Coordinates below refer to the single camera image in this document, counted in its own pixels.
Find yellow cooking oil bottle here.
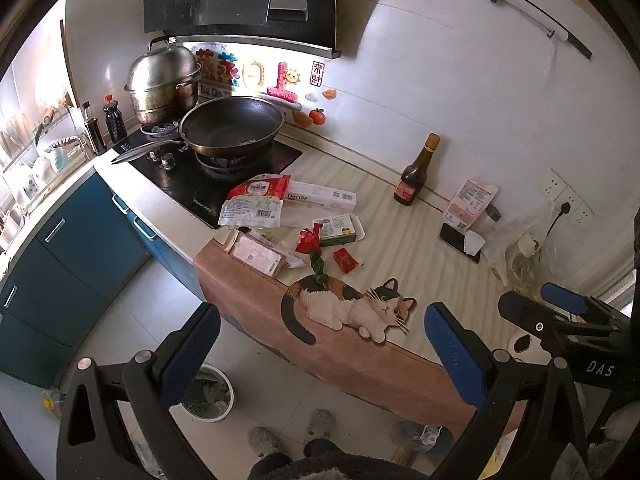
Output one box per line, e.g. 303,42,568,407
41,389,65,420

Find pink white package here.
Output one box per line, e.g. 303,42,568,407
442,180,499,233

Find green white small box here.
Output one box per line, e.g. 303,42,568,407
314,214,366,247

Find white pink toothpaste box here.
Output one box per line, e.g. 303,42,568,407
285,180,357,212

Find white wall socket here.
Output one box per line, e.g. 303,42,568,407
539,168,594,226

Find grey slipper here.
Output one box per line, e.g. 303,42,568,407
247,427,282,458
304,410,336,444

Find left grey slipper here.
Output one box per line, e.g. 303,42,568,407
247,427,282,458

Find metal dish rack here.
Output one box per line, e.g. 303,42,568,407
1,106,90,217

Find black smartphone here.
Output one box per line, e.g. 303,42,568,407
438,223,480,263

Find pink labelled meat tray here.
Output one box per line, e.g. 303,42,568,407
224,226,307,278

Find black gas stove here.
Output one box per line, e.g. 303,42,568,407
131,141,302,229

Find colourful wall stickers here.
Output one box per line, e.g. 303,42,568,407
191,44,326,107

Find small red sachet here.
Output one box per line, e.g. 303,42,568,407
333,247,360,275

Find right grey slipper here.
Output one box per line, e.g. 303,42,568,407
304,410,336,444

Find red cap sauce bottle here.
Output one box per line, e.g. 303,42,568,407
103,94,127,144

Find left black trouser leg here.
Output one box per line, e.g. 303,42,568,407
247,452,293,480

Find black wok pan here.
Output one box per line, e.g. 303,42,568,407
112,96,284,165

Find cat pattern table mat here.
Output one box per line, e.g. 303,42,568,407
193,148,516,436

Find black trouser leg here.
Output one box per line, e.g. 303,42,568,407
300,438,358,479
247,452,293,480

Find stainless steel steamer pot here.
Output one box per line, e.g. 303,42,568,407
124,36,202,126

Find right black trouser leg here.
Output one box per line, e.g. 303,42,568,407
300,438,358,479

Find dark soy sauce bottle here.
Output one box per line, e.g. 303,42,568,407
81,101,106,155

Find dark green vegetable leaf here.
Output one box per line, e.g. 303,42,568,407
309,250,329,292

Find grey shoe on floor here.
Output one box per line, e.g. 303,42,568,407
388,420,454,454

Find clear plastic bag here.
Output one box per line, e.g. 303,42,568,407
482,204,560,300

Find red crumpled wrapper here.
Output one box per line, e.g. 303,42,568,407
295,222,322,255

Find orange fruit sticker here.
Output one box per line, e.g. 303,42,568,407
292,108,326,128

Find white round trash bin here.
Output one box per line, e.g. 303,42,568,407
181,364,235,422

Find brown vinegar bottle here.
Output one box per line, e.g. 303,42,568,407
394,132,440,206

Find black range hood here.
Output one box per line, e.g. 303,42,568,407
143,0,341,60

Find blue kitchen cabinet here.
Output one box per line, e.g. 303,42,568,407
1,174,203,388

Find black power plug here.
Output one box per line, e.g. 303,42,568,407
544,202,572,237

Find red white sugar bag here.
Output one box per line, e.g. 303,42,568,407
218,174,291,229

